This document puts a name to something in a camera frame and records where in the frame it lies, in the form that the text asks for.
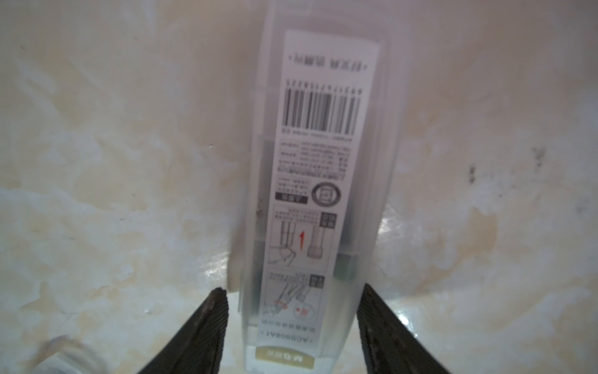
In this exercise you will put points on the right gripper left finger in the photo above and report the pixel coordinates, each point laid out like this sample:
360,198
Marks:
197,348

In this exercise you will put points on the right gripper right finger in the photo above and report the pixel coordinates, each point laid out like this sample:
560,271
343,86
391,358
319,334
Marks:
388,346

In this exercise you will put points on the clear compass case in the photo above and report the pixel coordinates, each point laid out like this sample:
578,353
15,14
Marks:
330,88

